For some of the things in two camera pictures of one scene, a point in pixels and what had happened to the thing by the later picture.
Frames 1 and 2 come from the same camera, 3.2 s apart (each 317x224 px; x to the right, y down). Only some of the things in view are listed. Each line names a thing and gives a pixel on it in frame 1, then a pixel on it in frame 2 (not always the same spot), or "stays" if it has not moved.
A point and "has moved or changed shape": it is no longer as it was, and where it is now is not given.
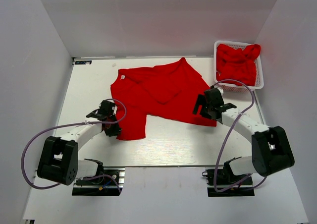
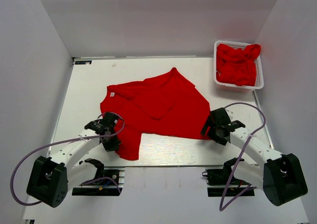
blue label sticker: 83,62 stays
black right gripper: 202,107 -> 213,129
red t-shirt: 169,90 has moved or changed shape
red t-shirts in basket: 237,65 stays
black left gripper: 112,129 -> 110,138
